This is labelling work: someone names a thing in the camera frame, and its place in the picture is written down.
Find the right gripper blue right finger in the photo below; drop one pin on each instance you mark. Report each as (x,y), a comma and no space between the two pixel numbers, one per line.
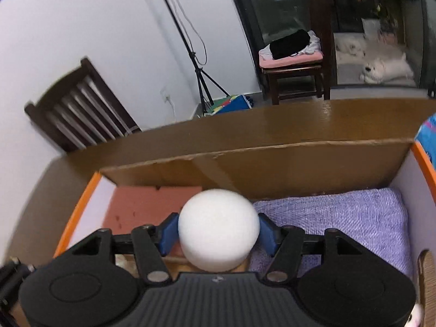
(284,244)

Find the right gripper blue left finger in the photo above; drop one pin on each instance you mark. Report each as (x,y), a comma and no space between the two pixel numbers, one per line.
(151,243)

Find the white foam cylinder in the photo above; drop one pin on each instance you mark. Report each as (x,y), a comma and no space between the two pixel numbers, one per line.
(217,230)

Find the purple knitted cloth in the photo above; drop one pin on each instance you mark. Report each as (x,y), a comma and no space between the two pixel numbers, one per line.
(376,219)

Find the yellow white plush sheep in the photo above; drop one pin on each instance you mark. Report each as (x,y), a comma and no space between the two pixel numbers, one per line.
(416,316)

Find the red cardboard box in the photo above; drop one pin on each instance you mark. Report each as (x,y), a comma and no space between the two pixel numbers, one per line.
(299,169)

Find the dark wooden chair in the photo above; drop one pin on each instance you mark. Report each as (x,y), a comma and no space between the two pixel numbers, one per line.
(80,110)

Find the studio light on stand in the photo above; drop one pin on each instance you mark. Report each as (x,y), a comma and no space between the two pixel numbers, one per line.
(179,17)

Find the wooden stool with cushion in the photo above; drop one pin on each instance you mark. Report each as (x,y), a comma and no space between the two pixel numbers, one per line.
(320,66)

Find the blue tissue pack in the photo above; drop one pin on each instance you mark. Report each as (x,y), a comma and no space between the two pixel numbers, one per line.
(426,136)

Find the white stuffed dog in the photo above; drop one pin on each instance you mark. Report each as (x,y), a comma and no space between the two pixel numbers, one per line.
(380,71)

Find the black sliding door frame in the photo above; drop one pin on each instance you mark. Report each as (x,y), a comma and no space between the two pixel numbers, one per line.
(308,47)

